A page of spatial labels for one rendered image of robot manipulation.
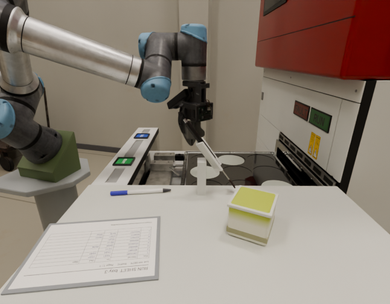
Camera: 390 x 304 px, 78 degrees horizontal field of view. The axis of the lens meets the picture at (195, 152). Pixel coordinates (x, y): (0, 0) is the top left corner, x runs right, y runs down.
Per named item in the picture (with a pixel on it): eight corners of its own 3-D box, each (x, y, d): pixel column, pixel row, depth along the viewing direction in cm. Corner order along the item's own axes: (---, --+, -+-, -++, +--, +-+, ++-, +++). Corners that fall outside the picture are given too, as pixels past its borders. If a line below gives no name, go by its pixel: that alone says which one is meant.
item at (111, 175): (159, 155, 117) (158, 127, 112) (131, 231, 66) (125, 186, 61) (140, 155, 117) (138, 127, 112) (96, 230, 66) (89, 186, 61)
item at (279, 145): (277, 159, 106) (279, 139, 102) (328, 223, 65) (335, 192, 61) (273, 159, 106) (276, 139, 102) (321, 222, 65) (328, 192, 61)
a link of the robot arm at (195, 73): (176, 66, 72) (196, 66, 77) (176, 82, 74) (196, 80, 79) (192, 66, 67) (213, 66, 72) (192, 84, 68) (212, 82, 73)
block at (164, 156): (175, 158, 98) (174, 152, 97) (174, 161, 94) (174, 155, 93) (155, 158, 98) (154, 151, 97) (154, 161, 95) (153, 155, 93)
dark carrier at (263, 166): (271, 154, 98) (271, 153, 98) (308, 201, 66) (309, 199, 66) (188, 154, 98) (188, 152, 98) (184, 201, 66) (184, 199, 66)
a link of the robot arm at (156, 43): (134, 53, 63) (176, 53, 63) (139, 25, 68) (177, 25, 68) (140, 75, 70) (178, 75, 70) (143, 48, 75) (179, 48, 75)
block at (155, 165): (173, 167, 90) (172, 160, 89) (172, 171, 87) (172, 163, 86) (151, 166, 90) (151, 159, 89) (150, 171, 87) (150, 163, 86)
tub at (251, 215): (274, 223, 46) (279, 193, 44) (267, 249, 40) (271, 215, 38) (236, 213, 49) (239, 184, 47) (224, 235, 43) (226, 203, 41)
